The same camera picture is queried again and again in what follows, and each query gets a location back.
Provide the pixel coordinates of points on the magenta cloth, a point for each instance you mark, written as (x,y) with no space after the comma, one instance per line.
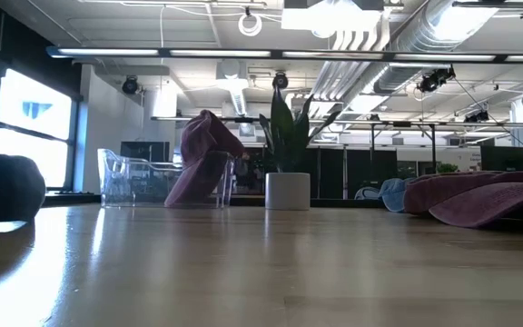
(198,172)

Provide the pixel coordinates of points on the dark blue baseball cap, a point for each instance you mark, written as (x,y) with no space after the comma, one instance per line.
(2,188)

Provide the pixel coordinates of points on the snake plant in white pot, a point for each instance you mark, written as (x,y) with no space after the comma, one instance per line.
(287,191)

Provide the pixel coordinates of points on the black ceiling spotlight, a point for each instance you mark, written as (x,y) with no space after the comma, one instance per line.
(434,81)
(477,117)
(130,85)
(280,81)

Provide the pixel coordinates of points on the black partition panels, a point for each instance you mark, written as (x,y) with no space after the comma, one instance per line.
(357,172)

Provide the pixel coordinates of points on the white rounded object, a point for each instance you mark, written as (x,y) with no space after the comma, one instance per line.
(361,193)

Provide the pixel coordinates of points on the long linear ceiling light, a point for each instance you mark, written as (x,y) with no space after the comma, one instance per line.
(220,53)

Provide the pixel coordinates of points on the clear plastic bin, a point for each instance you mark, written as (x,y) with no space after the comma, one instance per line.
(125,181)

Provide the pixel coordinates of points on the white ceiling conduit bundle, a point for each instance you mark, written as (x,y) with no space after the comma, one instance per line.
(348,41)

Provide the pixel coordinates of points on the white ceiling light panel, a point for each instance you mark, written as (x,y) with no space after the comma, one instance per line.
(329,18)

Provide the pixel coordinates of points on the small green office plant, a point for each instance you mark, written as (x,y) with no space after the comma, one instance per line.
(447,168)

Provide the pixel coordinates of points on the maroon baseball cap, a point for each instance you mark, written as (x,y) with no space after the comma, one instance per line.
(484,200)

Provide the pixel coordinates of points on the black computer monitor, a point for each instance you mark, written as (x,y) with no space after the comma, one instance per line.
(506,159)

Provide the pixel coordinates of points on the black metal frame stand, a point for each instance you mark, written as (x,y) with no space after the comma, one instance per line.
(433,145)

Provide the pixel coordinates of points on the black aluminium table frame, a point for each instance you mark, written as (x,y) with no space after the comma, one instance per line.
(71,200)

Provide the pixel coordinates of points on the window with dark frame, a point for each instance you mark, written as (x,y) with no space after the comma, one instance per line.
(30,118)

